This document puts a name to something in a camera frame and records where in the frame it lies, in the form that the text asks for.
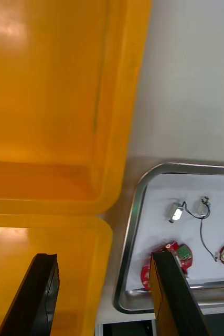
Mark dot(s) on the white paper sheet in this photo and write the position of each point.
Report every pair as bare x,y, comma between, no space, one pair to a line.
169,233

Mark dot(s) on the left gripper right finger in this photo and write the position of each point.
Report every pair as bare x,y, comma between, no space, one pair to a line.
174,296

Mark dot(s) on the steel tray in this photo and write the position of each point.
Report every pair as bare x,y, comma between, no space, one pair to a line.
128,249

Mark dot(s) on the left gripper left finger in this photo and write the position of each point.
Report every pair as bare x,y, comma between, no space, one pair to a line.
35,296

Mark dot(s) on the round red circuit board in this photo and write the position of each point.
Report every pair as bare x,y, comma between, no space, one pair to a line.
183,253

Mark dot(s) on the yellow-orange plastic bin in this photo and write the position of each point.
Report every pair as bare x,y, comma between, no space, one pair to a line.
77,249
51,105

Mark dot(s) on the small metal solenoid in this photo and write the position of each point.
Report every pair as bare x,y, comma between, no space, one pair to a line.
202,207
175,212

